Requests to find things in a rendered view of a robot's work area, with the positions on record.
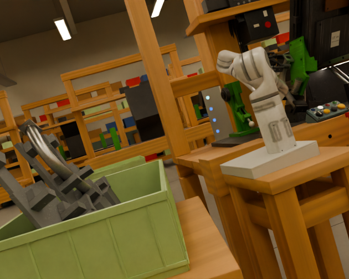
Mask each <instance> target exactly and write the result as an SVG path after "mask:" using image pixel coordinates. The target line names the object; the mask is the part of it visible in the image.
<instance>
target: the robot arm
mask: <svg viewBox="0 0 349 279"><path fill-rule="evenodd" d="M270 54H271V55H270ZM283 58H284V57H283V55H281V54H275V52H274V51H265V49H264V48H263V47H257V48H254V49H252V50H249V51H246V52H244V53H241V54H238V53H234V52H232V51H229V50H222V51H220V52H219V54H218V59H217V65H216V68H217V70H218V71H219V72H220V73H225V74H228V75H231V76H233V77H234V78H236V79H237V80H239V81H240V82H242V83H243V84H244V85H245V86H246V87H247V88H248V89H249V90H250V91H252V93H251V94H250V95H249V99H250V102H251V105H252V108H253V111H254V114H255V117H256V120H257V123H258V126H259V128H260V131H261V135H262V137H263V140H264V143H265V146H266V149H267V152H268V154H275V153H281V152H284V151H287V150H288V149H291V148H294V147H296V146H297V144H296V141H295V137H294V134H293V132H292V129H291V126H290V122H289V119H288V118H287V116H286V113H285V110H284V107H283V103H282V100H283V98H284V97H285V95H286V94H287V93H288V90H289V88H288V86H287V85H286V84H285V83H284V82H283V81H282V80H280V79H279V78H278V76H277V74H276V73H275V72H283V69H289V68H290V67H291V64H281V63H280V62H278V61H276V59H283ZM232 60H233V63H232ZM276 64H277V66H276ZM279 65H280V66H279Z"/></svg>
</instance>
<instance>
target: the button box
mask: <svg viewBox="0 0 349 279"><path fill-rule="evenodd" d="M336 102H337V104H333V103H332V102H330V103H328V104H330V106H325V104H324V105H321V106H322V107H323V108H318V107H315V108H312V109H316V110H315V111H311V109H309V110H307V111H306V120H305V121H306V122H307V123H319V122H322V121H324V120H328V119H330V118H333V117H336V116H339V115H343V114H345V113H346V112H349V108H347V107H345V108H344V109H340V108H338V107H337V105H338V104H341V103H340V102H338V101H336ZM333 106H334V107H337V111H332V110H331V107H333ZM324 109H329V110H330V113H324ZM318 111H321V112H322V113H323V115H322V116H317V115H316V113H317V112H318Z"/></svg>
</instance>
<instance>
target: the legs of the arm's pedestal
mask: <svg viewBox="0 0 349 279"><path fill-rule="evenodd" d="M330 174H331V178H328V177H318V178H315V179H313V180H310V181H308V182H305V183H302V184H300V185H297V186H295V187H293V188H290V189H288V190H285V191H283V192H280V193H277V194H275V195H270V194H265V193H261V192H258V193H257V192H256V191H253V190H249V189H244V188H240V187H235V186H232V185H228V188H229V191H230V194H231V197H232V201H233V204H234V207H235V211H236V214H237V217H238V221H239V225H240V228H241V231H242V234H243V238H244V241H245V244H246V247H247V250H248V254H249V258H250V261H251V264H252V268H253V271H254V274H255V278H256V279H283V278H282V276H281V272H280V269H279V265H278V262H277V259H276V255H275V252H274V248H273V245H272V242H271V238H270V235H269V231H268V229H270V230H272V231H273V233H274V237H275V241H276V244H277V247H278V250H279V254H280V258H281V261H282V264H283V268H284V271H285V275H286V278H287V279H346V278H345V274H344V271H343V268H342V264H341V260H340V256H339V254H338V250H337V246H336V243H335V239H334V236H333V232H332V229H331V225H330V221H329V219H330V218H333V217H334V216H337V215H339V214H342V217H343V220H344V223H345V227H346V231H347V235H348V238H349V166H346V167H343V168H340V169H338V170H335V171H333V172H331V173H330Z"/></svg>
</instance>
